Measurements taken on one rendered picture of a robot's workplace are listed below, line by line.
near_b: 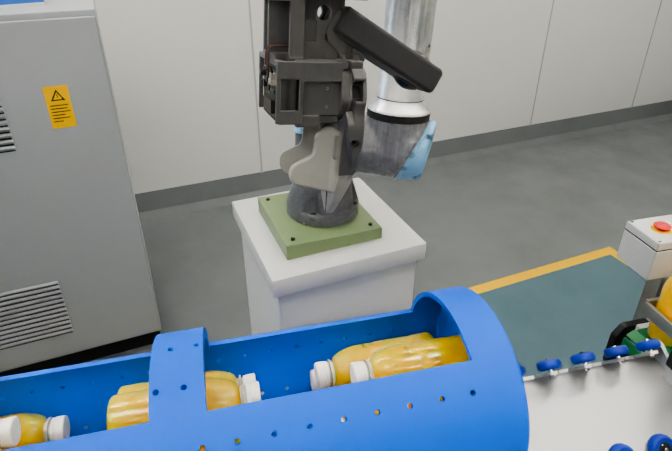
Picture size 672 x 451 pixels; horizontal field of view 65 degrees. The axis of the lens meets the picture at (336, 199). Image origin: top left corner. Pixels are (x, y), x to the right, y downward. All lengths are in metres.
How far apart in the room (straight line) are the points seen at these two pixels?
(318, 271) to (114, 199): 1.30
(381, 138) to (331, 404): 0.48
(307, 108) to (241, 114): 3.02
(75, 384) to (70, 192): 1.28
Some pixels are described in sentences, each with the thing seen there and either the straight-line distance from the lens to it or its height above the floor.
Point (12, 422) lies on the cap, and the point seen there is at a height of 1.12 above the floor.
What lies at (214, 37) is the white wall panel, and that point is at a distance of 3.32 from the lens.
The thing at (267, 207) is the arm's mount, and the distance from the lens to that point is 1.12.
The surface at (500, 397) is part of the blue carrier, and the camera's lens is 0.76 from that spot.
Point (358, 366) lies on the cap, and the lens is 0.78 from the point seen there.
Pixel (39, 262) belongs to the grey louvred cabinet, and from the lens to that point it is 2.29.
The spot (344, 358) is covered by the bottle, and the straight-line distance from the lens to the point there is 0.84.
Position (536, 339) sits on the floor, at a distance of 2.67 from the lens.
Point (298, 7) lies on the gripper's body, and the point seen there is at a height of 1.66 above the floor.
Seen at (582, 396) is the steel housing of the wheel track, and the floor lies 0.93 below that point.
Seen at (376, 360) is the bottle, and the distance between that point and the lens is 0.79.
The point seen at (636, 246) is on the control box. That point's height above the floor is 1.06.
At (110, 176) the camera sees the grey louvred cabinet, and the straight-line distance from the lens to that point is 2.12.
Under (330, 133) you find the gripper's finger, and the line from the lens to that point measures 0.48.
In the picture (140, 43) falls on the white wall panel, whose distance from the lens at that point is 3.27.
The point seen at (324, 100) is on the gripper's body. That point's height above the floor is 1.59.
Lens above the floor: 1.73
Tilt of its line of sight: 29 degrees down
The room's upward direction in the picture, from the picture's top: straight up
